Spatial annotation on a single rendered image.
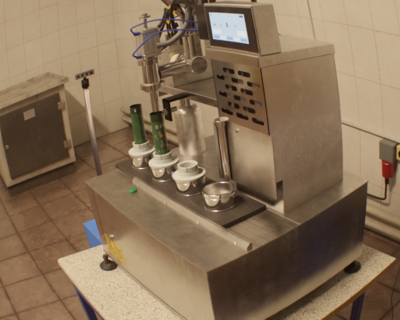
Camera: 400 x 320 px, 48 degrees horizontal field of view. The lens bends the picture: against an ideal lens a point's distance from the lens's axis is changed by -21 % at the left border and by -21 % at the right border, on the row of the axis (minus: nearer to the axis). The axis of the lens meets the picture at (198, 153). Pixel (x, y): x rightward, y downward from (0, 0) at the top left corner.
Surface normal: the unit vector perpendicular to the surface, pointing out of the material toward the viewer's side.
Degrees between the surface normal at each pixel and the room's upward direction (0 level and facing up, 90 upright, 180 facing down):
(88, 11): 90
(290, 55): 90
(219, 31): 90
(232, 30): 90
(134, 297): 0
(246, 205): 0
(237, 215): 0
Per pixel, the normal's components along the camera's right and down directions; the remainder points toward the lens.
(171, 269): -0.83, 0.30
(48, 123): 0.54, 0.24
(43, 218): -0.13, -0.92
